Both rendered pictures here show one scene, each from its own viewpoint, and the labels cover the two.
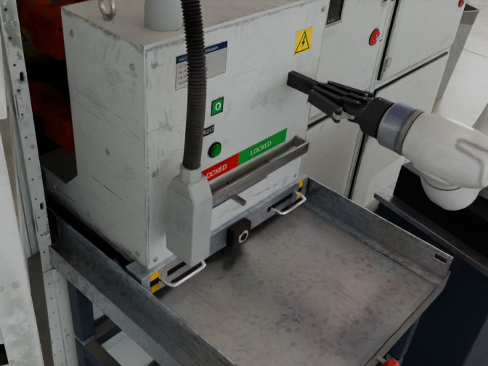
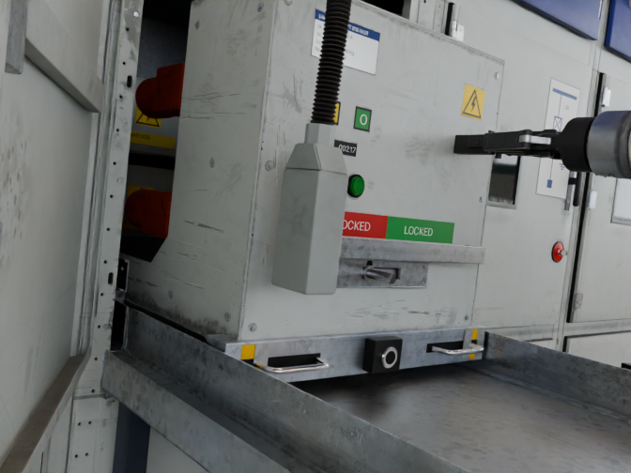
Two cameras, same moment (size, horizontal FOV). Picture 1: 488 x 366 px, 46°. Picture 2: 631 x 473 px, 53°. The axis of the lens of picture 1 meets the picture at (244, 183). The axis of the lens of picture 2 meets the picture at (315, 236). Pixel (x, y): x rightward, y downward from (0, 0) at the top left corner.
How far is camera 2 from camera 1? 0.64 m
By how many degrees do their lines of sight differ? 34
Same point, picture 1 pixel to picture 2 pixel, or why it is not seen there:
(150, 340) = (223, 435)
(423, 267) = not seen: outside the picture
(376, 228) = (599, 385)
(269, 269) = (429, 405)
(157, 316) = (241, 401)
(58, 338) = not seen: outside the picture
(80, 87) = (194, 91)
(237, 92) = (389, 116)
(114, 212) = (206, 262)
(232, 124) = (381, 162)
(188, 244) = (305, 249)
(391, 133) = (608, 134)
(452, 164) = not seen: outside the picture
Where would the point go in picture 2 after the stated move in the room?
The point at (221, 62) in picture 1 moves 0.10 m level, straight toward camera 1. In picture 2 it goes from (370, 57) to (367, 38)
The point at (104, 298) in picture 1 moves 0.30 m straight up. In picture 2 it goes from (164, 395) to (188, 162)
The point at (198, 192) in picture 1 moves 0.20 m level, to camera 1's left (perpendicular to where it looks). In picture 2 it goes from (328, 158) to (168, 142)
